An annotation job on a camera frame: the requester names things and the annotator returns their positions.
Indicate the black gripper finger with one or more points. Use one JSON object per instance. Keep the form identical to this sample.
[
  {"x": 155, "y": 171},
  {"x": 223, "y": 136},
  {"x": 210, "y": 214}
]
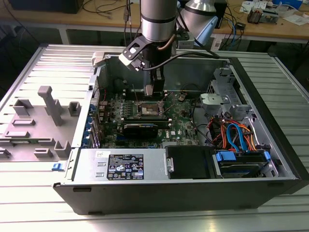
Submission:
[{"x": 159, "y": 82}]

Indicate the CPU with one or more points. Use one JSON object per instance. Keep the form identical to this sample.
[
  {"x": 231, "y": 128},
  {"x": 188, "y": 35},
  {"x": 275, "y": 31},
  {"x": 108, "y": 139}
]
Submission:
[{"x": 148, "y": 90}]

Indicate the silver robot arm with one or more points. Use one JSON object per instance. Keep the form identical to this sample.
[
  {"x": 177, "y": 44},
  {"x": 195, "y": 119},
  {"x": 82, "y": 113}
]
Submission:
[{"x": 157, "y": 19}]

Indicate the CPU socket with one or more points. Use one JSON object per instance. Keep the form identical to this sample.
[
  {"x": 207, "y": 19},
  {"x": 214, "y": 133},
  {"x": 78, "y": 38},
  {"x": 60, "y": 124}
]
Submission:
[{"x": 147, "y": 110}]

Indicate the black plastic bay cover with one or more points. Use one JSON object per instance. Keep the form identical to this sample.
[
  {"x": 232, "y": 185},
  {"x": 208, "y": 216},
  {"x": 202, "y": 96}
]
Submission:
[{"x": 188, "y": 162}]

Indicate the black RAM stick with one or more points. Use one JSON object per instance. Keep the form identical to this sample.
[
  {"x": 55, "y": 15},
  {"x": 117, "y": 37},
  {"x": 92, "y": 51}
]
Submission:
[
  {"x": 163, "y": 123},
  {"x": 144, "y": 118}
]

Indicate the green motherboard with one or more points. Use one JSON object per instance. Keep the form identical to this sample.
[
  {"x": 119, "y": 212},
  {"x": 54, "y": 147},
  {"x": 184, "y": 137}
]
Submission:
[{"x": 178, "y": 120}]

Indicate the black graphics card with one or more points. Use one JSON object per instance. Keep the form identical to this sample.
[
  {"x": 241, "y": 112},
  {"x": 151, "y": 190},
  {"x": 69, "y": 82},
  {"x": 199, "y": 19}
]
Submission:
[{"x": 140, "y": 131}]

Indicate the white label with code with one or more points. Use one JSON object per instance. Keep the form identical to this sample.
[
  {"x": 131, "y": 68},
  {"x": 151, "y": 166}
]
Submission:
[{"x": 216, "y": 43}]

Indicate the silver metal drive cage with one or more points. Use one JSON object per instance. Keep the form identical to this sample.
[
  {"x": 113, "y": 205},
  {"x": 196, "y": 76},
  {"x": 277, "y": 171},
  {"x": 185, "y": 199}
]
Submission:
[{"x": 217, "y": 101}]

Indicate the tall black box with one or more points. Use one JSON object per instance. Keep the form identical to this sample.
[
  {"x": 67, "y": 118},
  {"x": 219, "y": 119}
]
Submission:
[{"x": 222, "y": 14}]

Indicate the small black box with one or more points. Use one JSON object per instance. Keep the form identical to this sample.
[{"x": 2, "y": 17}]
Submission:
[{"x": 241, "y": 25}]

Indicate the copper coil part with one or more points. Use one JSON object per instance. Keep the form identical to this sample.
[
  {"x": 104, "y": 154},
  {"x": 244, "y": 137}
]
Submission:
[{"x": 254, "y": 15}]

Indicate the printed white papers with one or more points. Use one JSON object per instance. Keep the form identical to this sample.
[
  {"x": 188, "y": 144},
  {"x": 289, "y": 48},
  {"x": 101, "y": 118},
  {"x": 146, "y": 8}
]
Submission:
[{"x": 253, "y": 4}]

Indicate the silver power supply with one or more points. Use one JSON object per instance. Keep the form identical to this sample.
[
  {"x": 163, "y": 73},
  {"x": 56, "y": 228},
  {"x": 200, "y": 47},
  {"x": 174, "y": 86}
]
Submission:
[{"x": 91, "y": 169}]

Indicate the black PC case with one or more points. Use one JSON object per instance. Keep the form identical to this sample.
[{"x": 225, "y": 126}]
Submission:
[{"x": 144, "y": 198}]

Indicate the wooden desk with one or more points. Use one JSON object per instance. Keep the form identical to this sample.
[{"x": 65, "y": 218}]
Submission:
[{"x": 48, "y": 17}]

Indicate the hard disk in blue carrier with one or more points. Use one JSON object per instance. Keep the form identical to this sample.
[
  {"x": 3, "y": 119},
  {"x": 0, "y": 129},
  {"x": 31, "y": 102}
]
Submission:
[{"x": 241, "y": 166}]

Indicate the grey electronic device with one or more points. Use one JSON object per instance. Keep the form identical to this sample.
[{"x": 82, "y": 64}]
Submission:
[{"x": 271, "y": 16}]

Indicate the large black box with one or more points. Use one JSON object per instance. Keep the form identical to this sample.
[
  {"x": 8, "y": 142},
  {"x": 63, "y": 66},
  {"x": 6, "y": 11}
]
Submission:
[{"x": 48, "y": 6}]

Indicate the grey parts rack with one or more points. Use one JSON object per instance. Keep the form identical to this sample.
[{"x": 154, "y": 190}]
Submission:
[{"x": 43, "y": 131}]

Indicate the blue case latch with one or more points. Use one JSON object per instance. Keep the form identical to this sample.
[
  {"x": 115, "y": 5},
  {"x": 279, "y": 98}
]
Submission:
[{"x": 57, "y": 166}]

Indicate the white paper sheets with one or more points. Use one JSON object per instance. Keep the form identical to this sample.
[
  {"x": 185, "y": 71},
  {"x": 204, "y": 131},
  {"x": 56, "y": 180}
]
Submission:
[{"x": 297, "y": 19}]

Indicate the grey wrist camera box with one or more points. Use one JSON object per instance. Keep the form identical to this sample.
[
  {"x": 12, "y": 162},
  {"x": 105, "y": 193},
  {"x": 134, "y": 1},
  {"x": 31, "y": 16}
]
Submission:
[{"x": 186, "y": 43}]

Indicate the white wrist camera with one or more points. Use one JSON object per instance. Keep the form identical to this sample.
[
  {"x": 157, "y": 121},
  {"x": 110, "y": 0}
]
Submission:
[{"x": 130, "y": 54}]

